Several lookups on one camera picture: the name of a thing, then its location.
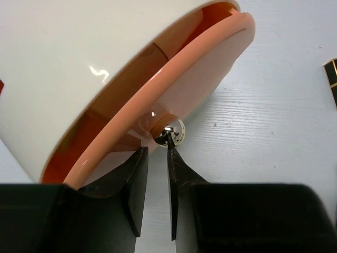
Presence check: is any black gold square lipstick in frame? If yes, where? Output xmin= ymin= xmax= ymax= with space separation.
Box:
xmin=323 ymin=58 xmax=337 ymax=105

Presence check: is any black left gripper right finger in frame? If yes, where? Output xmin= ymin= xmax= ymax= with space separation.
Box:
xmin=167 ymin=148 xmax=334 ymax=252

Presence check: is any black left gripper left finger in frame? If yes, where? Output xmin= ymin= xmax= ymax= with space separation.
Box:
xmin=1 ymin=147 xmax=148 ymax=252

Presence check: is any cream round drawer organizer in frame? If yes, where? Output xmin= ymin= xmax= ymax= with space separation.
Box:
xmin=1 ymin=1 xmax=255 ymax=188

